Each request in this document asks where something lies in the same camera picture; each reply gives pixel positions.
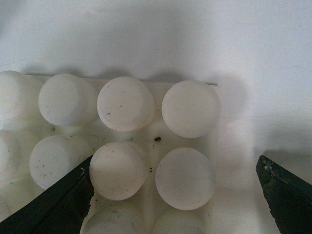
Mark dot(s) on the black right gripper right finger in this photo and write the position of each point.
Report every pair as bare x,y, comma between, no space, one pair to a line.
288,196

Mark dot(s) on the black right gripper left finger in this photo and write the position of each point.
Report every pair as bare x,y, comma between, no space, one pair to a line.
61,209

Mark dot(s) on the white studded base plate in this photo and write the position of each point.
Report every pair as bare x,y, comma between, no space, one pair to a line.
152,146

